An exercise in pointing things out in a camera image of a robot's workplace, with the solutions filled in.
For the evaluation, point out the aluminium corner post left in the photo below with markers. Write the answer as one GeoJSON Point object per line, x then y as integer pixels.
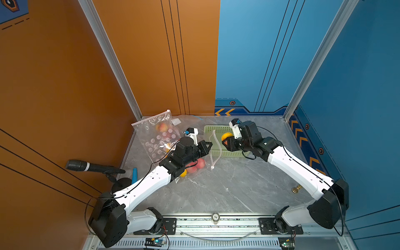
{"type": "Point", "coordinates": [100, 33]}

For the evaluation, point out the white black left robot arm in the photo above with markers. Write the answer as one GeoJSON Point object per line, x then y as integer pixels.
{"type": "Point", "coordinates": [113, 214]}

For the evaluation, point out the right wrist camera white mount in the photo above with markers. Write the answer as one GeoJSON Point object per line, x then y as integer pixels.
{"type": "Point", "coordinates": [234, 125]}

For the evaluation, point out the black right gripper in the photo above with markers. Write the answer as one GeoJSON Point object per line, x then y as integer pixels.
{"type": "Point", "coordinates": [230, 144]}

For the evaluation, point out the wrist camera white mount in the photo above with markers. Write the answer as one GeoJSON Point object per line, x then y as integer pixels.
{"type": "Point", "coordinates": [234, 125]}
{"type": "Point", "coordinates": [192, 133]}

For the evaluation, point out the small brass weight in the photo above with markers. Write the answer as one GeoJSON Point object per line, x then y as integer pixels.
{"type": "Point", "coordinates": [296, 189]}

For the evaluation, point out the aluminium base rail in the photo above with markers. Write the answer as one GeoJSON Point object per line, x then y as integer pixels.
{"type": "Point", "coordinates": [237, 231]}

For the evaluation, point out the green circuit board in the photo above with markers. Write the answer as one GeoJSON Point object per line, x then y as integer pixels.
{"type": "Point", "coordinates": [153, 243]}
{"type": "Point", "coordinates": [286, 243]}

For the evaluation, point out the aluminium corner post right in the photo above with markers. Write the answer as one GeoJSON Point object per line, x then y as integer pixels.
{"type": "Point", "coordinates": [346, 9]}

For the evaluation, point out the green circuit board left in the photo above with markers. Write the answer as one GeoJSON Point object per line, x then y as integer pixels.
{"type": "Point", "coordinates": [153, 243]}

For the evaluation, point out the aluminium corner post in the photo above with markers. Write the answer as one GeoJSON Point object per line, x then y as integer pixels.
{"type": "Point", "coordinates": [346, 9]}
{"type": "Point", "coordinates": [100, 33]}

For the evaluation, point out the clear zip-top bag blue zipper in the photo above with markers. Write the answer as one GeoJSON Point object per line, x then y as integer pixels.
{"type": "Point", "coordinates": [182, 122]}

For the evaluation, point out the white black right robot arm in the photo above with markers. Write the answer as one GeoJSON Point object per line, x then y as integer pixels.
{"type": "Point", "coordinates": [329, 198]}

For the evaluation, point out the green circuit board right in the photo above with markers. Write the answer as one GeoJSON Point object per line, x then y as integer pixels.
{"type": "Point", "coordinates": [286, 243]}

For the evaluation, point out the round silver knob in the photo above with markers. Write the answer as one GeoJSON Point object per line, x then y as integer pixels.
{"type": "Point", "coordinates": [215, 218]}

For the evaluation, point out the pink basket peach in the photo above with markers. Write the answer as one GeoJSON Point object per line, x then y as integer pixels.
{"type": "Point", "coordinates": [201, 163]}
{"type": "Point", "coordinates": [191, 168]}

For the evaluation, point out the blue handheld microphone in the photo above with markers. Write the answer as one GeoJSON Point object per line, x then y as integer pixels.
{"type": "Point", "coordinates": [134, 175]}

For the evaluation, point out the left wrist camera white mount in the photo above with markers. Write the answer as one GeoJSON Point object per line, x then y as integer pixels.
{"type": "Point", "coordinates": [192, 133]}

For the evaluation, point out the clear zip-top bag pink zipper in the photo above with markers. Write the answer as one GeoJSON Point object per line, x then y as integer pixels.
{"type": "Point", "coordinates": [157, 144]}

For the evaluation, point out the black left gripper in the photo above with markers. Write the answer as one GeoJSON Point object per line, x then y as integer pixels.
{"type": "Point", "coordinates": [203, 150]}

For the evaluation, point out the black microphone on stand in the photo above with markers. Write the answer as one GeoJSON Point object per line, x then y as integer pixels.
{"type": "Point", "coordinates": [109, 171]}

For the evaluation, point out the green perforated plastic basket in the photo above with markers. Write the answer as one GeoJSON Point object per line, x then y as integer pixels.
{"type": "Point", "coordinates": [213, 134]}

